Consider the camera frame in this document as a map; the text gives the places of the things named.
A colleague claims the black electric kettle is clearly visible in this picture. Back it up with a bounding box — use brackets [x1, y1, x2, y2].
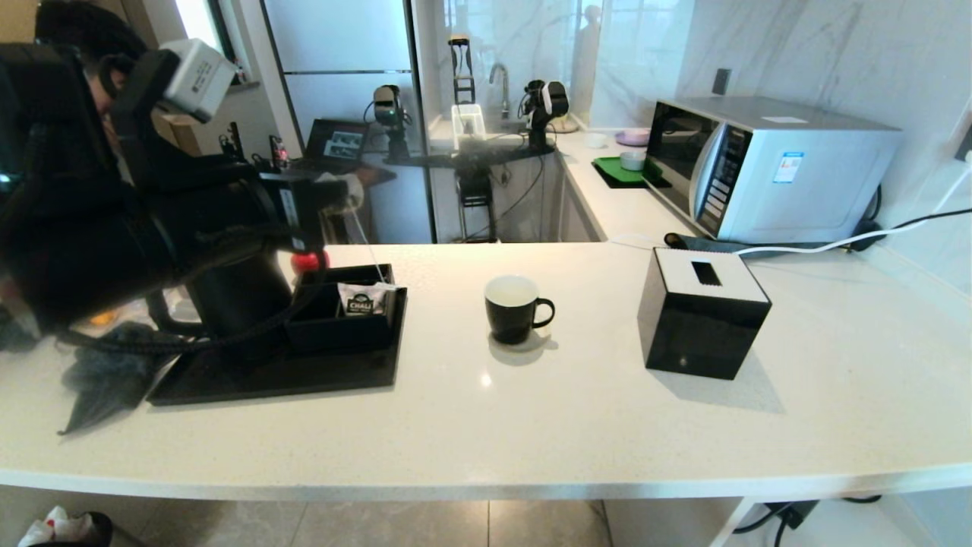
[148, 251, 293, 344]

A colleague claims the white tea bag packet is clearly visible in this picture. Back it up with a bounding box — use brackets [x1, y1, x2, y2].
[339, 283, 396, 317]

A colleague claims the black tea organizer box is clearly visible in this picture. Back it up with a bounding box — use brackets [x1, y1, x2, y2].
[287, 264, 401, 353]

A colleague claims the black laptop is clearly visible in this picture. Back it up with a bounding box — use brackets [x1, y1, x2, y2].
[302, 119, 371, 182]

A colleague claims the brown wooden desk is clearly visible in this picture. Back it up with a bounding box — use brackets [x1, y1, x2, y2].
[323, 163, 397, 244]

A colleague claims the white refrigerator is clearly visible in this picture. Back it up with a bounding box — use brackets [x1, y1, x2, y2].
[260, 0, 437, 244]

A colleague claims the black teleoperation rig stand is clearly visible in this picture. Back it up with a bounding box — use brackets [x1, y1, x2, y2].
[383, 34, 559, 244]

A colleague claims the white translucent basket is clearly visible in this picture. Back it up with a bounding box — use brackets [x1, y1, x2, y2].
[451, 104, 487, 151]

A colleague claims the black rectangular serving tray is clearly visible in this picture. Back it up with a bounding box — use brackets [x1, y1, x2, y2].
[148, 287, 409, 406]

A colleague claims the chrome kitchen faucet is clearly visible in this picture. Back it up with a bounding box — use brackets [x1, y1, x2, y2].
[488, 63, 513, 122]

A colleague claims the black mug white inside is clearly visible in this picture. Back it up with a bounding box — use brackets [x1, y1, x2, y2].
[484, 275, 557, 346]

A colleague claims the dark grey cloth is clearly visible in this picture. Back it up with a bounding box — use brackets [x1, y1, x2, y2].
[59, 323, 183, 435]

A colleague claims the green and black tray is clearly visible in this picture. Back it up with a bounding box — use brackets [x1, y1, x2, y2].
[592, 156, 673, 189]

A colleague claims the person in grey shirt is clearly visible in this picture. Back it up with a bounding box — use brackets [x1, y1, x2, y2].
[34, 0, 150, 81]

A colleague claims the black trash bin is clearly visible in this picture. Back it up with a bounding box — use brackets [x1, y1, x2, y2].
[17, 511, 115, 547]

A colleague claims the black tissue box white lid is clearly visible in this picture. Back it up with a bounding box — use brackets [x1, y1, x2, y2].
[636, 247, 772, 381]

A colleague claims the white crumpled paper trash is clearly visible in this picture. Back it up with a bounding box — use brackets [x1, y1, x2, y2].
[19, 505, 96, 547]

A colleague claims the silver microwave oven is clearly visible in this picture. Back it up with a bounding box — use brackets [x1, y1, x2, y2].
[644, 96, 904, 245]

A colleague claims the grey power adapter brick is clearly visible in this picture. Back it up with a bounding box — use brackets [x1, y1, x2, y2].
[763, 501, 819, 530]

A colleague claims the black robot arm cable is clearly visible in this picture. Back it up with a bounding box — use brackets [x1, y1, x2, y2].
[57, 220, 329, 356]

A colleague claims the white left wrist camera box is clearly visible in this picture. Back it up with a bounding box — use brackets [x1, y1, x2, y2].
[162, 38, 238, 124]

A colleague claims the window with dark frame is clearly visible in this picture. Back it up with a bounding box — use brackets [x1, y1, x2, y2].
[173, 0, 244, 90]

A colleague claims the white power cable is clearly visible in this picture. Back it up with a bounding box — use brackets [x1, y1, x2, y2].
[733, 163, 972, 257]

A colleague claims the black power cable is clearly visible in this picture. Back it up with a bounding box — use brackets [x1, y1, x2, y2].
[850, 207, 972, 244]

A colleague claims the black adapter cable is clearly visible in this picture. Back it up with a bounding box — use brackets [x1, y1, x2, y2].
[733, 494, 885, 547]

